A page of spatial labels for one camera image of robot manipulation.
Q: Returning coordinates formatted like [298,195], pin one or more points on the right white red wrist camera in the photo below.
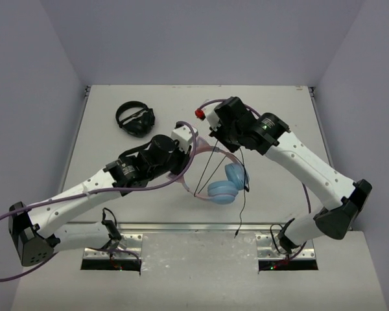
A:
[207,113]

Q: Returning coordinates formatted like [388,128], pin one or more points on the pink blue cat-ear headphones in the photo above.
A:
[221,192]

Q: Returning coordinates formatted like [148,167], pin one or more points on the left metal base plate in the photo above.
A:
[128,248]

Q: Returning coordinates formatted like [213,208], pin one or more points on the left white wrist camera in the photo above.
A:
[185,136]

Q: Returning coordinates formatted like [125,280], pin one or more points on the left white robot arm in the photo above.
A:
[39,233]

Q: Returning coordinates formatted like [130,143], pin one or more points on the aluminium table edge rail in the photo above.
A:
[175,227]

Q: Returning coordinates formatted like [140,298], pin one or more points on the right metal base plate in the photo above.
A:
[268,248]

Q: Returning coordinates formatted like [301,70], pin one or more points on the metal base plate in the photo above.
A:
[128,248]
[268,248]

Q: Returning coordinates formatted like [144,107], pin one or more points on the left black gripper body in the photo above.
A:
[183,159]

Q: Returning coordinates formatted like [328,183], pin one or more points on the black headphones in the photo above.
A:
[138,124]

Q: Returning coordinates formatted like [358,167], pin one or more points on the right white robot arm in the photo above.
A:
[341,197]

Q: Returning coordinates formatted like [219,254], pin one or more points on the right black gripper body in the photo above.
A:
[228,135]

